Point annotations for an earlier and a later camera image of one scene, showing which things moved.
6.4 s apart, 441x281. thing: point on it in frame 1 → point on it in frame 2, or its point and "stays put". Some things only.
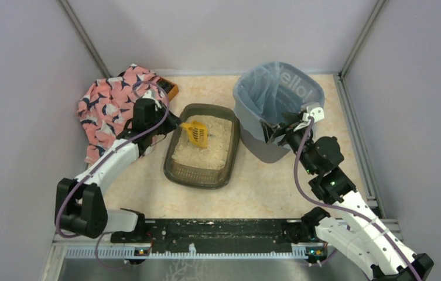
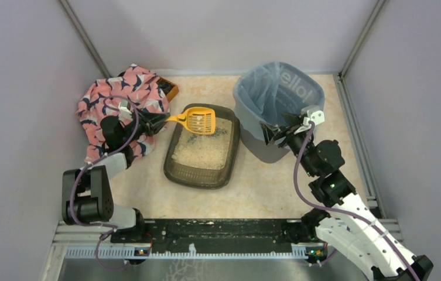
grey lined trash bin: [265, 91] stays put
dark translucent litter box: [184, 175] stays put
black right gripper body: [280, 130] stays put
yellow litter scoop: [198, 133] → [200, 120]
